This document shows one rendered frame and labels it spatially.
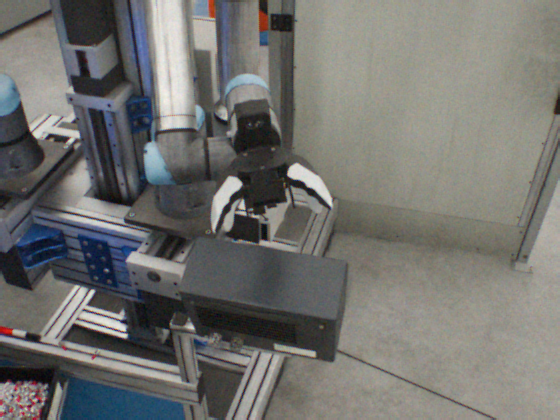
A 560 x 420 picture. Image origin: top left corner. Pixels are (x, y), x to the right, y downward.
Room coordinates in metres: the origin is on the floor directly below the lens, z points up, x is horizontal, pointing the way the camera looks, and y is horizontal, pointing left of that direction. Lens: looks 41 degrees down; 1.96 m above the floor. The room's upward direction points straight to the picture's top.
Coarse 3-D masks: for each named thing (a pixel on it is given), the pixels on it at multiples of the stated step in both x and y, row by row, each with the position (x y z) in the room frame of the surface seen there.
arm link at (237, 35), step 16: (224, 0) 1.08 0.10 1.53; (240, 0) 1.08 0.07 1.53; (256, 0) 1.10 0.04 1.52; (224, 16) 1.08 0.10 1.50; (240, 16) 1.08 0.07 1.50; (256, 16) 1.10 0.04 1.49; (224, 32) 1.09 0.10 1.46; (240, 32) 1.08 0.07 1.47; (256, 32) 1.10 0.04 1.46; (224, 48) 1.09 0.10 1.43; (240, 48) 1.08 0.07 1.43; (256, 48) 1.10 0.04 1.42; (224, 64) 1.09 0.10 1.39; (240, 64) 1.08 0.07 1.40; (256, 64) 1.10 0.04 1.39; (224, 80) 1.09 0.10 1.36; (224, 96) 1.09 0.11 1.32; (224, 112) 1.08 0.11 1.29; (224, 128) 1.07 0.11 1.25
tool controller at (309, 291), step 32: (192, 256) 0.70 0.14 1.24; (224, 256) 0.70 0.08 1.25; (256, 256) 0.70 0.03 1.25; (288, 256) 0.70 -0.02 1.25; (320, 256) 0.69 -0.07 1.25; (192, 288) 0.65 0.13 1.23; (224, 288) 0.64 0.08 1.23; (256, 288) 0.64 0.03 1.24; (288, 288) 0.64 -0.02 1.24; (320, 288) 0.64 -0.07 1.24; (192, 320) 0.67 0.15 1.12; (224, 320) 0.64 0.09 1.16; (256, 320) 0.62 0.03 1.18; (288, 320) 0.60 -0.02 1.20; (320, 320) 0.59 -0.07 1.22; (288, 352) 0.64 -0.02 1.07; (320, 352) 0.62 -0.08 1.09
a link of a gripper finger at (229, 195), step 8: (224, 184) 0.63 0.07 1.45; (232, 184) 0.63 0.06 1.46; (240, 184) 0.63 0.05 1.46; (224, 192) 0.61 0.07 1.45; (232, 192) 0.61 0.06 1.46; (240, 192) 0.62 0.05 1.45; (216, 200) 0.60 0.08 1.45; (224, 200) 0.60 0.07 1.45; (232, 200) 0.61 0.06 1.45; (240, 200) 0.64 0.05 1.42; (216, 208) 0.58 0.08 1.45; (224, 208) 0.59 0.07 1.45; (232, 208) 0.62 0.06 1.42; (216, 216) 0.57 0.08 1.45; (224, 216) 0.58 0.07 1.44; (232, 216) 0.62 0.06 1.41; (216, 224) 0.56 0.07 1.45; (224, 224) 0.60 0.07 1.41; (232, 224) 0.61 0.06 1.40
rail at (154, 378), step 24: (0, 336) 0.82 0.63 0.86; (24, 360) 0.80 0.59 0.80; (48, 360) 0.78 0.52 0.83; (72, 360) 0.76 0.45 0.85; (96, 360) 0.76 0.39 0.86; (120, 360) 0.76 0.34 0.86; (144, 360) 0.76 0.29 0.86; (120, 384) 0.74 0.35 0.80; (144, 384) 0.73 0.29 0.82; (168, 384) 0.71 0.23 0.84; (192, 384) 0.70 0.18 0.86
